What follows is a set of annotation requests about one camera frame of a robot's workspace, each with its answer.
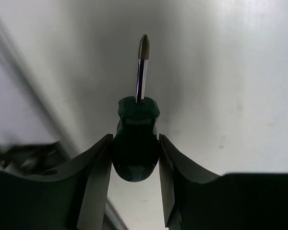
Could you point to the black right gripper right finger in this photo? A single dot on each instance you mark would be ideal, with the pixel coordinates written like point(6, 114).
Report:
point(195, 198)

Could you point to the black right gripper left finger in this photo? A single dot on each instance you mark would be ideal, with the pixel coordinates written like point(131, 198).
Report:
point(71, 196)

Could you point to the stubby green phillips screwdriver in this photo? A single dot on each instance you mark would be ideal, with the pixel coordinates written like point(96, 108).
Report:
point(135, 147)

